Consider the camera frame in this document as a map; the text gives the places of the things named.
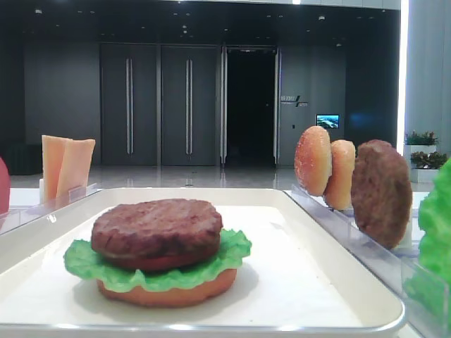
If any orange cheese slice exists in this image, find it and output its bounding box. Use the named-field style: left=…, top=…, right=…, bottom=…
left=56, top=139, right=96, bottom=197
left=42, top=135, right=71, bottom=202

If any brown meat patty on burger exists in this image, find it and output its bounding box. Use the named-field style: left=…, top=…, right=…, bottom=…
left=91, top=199, right=223, bottom=259

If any brown meat patty in rack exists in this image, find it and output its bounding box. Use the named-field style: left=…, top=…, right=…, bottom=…
left=351, top=139, right=412, bottom=249

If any green lettuce leaf on burger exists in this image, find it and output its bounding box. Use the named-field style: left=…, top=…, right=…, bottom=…
left=63, top=230, right=252, bottom=293

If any white clip behind cheese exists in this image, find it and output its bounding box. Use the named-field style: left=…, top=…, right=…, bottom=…
left=39, top=178, right=45, bottom=204

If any red tomato slice in rack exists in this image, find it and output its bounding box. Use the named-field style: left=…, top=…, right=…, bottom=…
left=0, top=158, right=11, bottom=214

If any green lettuce leaf in rack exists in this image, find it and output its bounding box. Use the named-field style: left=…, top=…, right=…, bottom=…
left=404, top=163, right=450, bottom=324

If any sesame top bun in rack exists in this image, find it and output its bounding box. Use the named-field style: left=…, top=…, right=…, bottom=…
left=294, top=126, right=332, bottom=196

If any dark double door middle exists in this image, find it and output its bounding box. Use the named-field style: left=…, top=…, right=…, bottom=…
left=161, top=46, right=218, bottom=166

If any dark double door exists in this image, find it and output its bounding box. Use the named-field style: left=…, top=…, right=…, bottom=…
left=161, top=46, right=218, bottom=166
left=101, top=44, right=157, bottom=166

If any plain bun slice in rack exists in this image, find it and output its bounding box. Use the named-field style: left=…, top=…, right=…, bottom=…
left=323, top=139, right=356, bottom=210

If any white rectangular serving tray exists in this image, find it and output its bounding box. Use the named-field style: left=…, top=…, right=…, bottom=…
left=1, top=188, right=406, bottom=337

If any dark double door left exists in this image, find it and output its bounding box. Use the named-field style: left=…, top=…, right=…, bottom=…
left=101, top=44, right=157, bottom=166

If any bottom bun slice on tray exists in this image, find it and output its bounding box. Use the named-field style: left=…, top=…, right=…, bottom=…
left=97, top=269, right=237, bottom=308

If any clear acrylic rack right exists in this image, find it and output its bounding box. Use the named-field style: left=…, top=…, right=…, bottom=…
left=290, top=184, right=450, bottom=337

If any clear acrylic rack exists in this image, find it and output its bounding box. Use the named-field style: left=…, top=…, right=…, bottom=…
left=1, top=183, right=99, bottom=234
left=290, top=184, right=450, bottom=337

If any white planter with plants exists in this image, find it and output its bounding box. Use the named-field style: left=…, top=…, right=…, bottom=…
left=404, top=131, right=448, bottom=183

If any clear acrylic rack left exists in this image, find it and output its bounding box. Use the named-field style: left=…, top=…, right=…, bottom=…
left=1, top=183, right=99, bottom=234

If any small wall display screen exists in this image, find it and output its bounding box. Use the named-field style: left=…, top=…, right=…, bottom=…
left=316, top=115, right=340, bottom=129

